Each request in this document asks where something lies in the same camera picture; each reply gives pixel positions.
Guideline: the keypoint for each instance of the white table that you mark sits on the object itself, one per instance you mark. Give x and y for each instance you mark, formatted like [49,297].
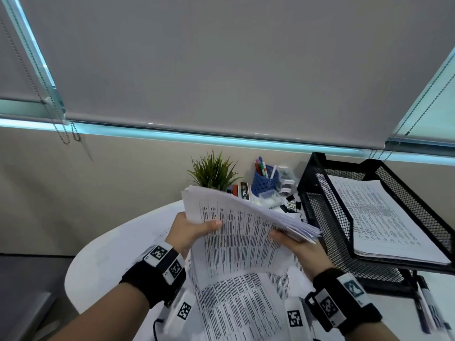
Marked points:
[106,252]

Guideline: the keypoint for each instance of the person's left forearm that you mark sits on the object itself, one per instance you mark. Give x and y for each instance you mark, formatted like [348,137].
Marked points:
[106,312]

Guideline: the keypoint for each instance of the person's left hand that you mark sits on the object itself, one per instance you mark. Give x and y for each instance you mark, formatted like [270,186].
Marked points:
[185,234]

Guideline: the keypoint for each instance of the clear plastic lidded box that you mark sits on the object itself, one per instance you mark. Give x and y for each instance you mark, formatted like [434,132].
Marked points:
[270,200]

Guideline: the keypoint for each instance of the green and white pen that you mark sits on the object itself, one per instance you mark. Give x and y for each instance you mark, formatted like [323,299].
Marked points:
[263,169]

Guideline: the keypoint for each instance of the person's right forearm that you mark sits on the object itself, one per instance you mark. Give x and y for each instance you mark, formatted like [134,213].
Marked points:
[369,332]

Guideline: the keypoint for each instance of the wide grey roller blind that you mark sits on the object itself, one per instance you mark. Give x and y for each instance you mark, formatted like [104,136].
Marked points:
[231,63]

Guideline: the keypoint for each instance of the white box with dark label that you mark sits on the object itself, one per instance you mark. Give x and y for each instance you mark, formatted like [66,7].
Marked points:
[244,191]

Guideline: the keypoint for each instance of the red pen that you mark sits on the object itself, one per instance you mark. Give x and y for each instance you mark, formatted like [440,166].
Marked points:
[257,167]

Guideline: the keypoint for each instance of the black mesh paper tray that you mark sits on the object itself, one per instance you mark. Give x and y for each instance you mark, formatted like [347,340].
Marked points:
[323,223]

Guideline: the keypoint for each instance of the blue pen holder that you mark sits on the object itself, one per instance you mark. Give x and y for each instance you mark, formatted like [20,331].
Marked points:
[264,182]

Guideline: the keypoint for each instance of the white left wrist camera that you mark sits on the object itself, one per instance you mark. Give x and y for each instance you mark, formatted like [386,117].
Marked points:
[179,312]

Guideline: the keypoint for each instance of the grey low cabinet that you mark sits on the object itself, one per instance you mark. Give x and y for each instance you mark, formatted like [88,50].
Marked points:
[21,301]

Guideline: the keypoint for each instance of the black right wristband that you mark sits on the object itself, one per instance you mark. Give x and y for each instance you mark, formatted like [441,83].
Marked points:
[362,316]

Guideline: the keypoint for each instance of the cluster of black binder clips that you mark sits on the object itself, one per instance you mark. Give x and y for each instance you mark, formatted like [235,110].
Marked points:
[293,205]

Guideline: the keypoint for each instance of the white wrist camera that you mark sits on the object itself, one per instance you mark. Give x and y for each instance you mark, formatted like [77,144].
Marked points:
[295,317]
[179,312]

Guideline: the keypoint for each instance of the potted green plant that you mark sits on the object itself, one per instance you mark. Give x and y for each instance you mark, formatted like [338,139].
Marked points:
[213,172]

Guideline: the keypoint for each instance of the pile of papers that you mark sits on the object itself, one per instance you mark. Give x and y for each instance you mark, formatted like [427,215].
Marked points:
[241,308]

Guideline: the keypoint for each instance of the white tape dispenser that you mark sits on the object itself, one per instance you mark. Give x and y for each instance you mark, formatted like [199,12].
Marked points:
[286,181]

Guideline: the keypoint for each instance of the dark blue pen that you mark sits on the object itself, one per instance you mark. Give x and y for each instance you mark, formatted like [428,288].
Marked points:
[423,316]

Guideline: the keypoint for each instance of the glass window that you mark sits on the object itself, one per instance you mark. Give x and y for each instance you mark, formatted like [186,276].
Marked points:
[177,135]

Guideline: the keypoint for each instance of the person's right hand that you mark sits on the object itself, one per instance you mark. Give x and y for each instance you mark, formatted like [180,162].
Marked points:
[313,259]

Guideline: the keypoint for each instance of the black marker pen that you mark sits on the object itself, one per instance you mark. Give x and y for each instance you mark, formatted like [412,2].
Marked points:
[428,298]

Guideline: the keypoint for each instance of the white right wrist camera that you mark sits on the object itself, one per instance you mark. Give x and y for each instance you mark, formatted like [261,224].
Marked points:
[295,317]

